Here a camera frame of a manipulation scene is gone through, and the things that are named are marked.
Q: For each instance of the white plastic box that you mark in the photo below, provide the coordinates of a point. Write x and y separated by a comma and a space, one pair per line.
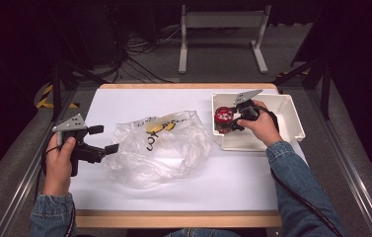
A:
285, 118

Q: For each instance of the person's left hand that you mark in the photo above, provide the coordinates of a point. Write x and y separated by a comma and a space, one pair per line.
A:
57, 171

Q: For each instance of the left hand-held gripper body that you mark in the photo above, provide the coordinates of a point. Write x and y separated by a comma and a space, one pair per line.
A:
71, 123

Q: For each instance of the white metal stand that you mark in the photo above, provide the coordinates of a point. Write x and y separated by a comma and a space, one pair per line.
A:
221, 19

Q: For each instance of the aluminium frame rail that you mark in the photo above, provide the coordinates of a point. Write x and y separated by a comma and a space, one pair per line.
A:
348, 164
22, 187

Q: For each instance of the clear plastic bag yellow face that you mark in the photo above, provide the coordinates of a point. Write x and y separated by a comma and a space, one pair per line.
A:
160, 154

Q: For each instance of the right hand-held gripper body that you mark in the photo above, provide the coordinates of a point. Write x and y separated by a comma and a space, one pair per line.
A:
246, 96

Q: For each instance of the white table mat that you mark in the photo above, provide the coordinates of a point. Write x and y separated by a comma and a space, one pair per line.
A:
233, 177

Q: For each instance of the person's right hand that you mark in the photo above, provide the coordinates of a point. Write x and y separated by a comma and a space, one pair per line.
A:
264, 126

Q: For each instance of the red jar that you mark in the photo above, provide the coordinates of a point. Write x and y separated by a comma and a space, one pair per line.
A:
223, 115

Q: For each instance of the person's legs in jeans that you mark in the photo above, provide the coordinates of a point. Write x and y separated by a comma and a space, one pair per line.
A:
203, 233

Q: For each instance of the black metal stand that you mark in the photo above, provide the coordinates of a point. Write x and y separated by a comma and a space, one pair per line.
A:
325, 89
57, 89

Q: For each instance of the yellow black hazard tape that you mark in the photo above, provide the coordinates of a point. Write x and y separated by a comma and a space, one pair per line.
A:
43, 98

